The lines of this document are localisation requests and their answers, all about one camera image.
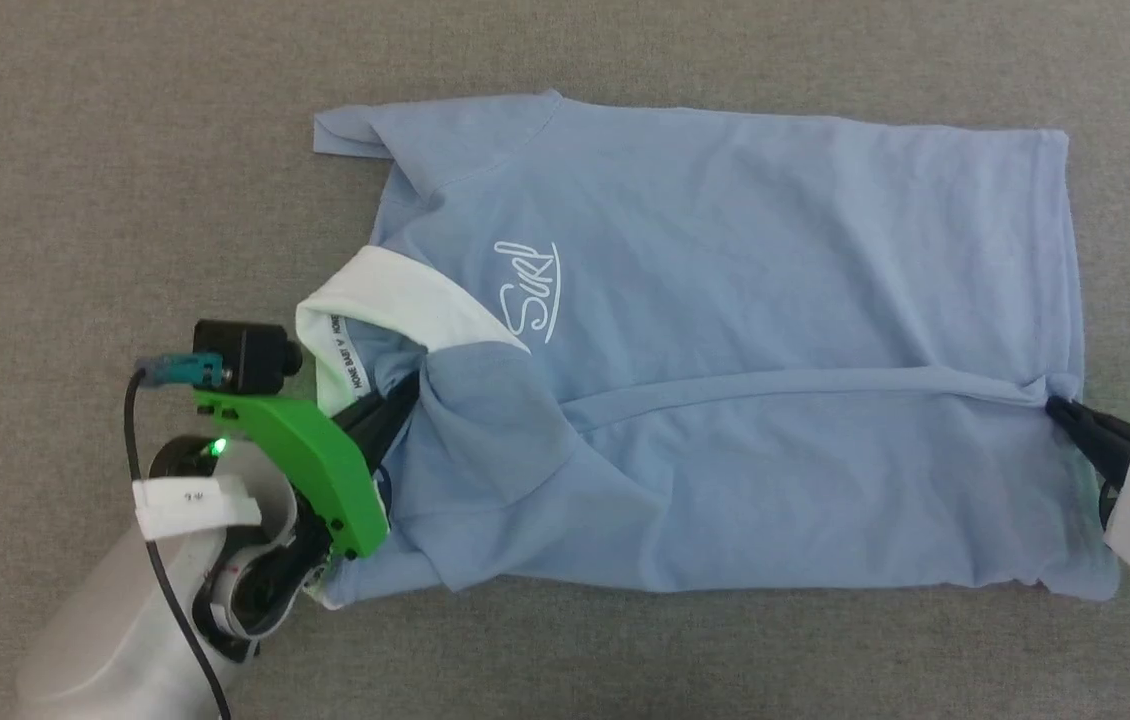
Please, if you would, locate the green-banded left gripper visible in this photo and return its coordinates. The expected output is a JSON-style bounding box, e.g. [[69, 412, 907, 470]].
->
[[193, 372, 423, 560]]

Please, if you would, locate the light blue white-collared polo shirt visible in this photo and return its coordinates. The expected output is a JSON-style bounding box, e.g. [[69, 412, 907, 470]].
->
[[295, 90, 1121, 611]]

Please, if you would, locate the white paper label tag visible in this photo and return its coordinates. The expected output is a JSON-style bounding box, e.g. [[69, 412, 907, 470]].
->
[[133, 475, 264, 542]]

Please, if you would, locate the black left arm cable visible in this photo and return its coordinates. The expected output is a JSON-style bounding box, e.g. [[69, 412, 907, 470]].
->
[[124, 368, 233, 720]]

